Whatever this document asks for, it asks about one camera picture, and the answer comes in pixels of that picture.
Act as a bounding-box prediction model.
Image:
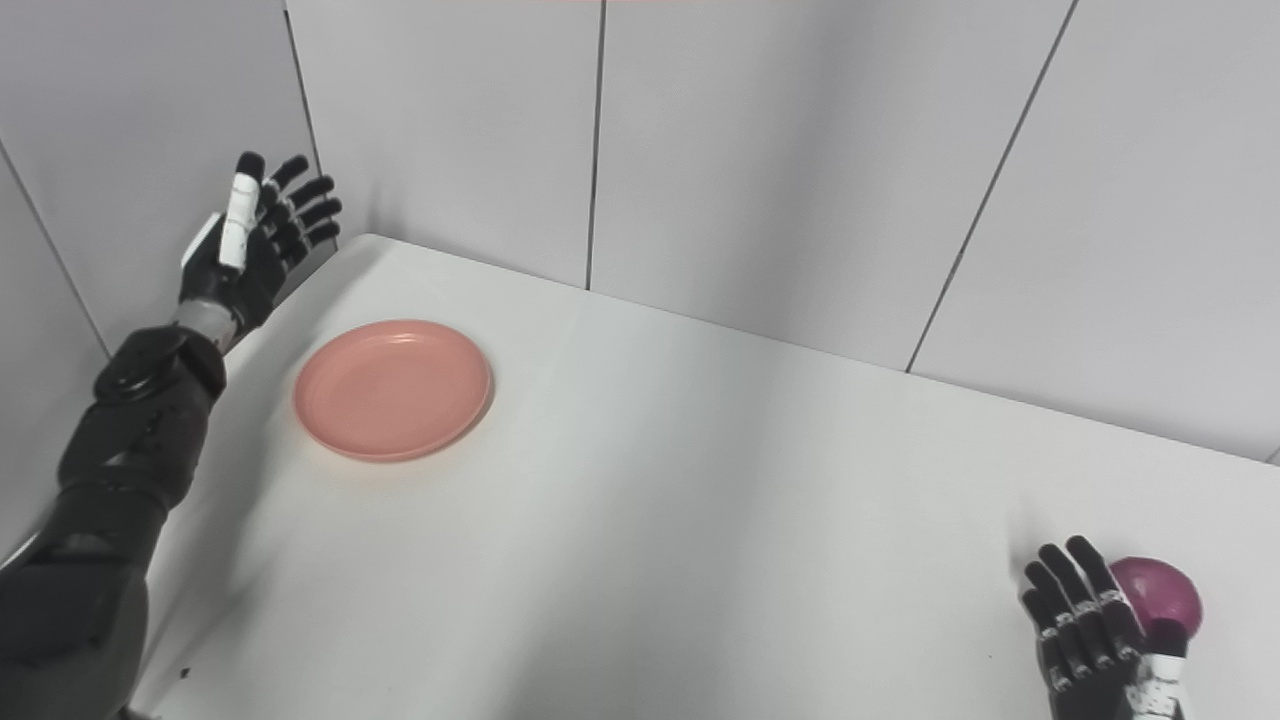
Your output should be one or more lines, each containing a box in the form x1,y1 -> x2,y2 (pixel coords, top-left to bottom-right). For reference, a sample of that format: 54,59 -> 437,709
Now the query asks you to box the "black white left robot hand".
178,151 -> 343,341

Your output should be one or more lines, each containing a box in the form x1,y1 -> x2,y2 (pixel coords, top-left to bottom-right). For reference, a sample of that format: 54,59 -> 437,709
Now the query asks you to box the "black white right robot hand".
1021,536 -> 1191,720

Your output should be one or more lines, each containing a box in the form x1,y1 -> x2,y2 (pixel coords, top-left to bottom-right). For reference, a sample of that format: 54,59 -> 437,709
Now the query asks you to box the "purple red onion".
1108,557 -> 1204,638

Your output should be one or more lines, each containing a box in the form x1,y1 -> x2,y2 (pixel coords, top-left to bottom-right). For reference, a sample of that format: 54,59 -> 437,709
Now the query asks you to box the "pink round plastic plate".
292,319 -> 494,464

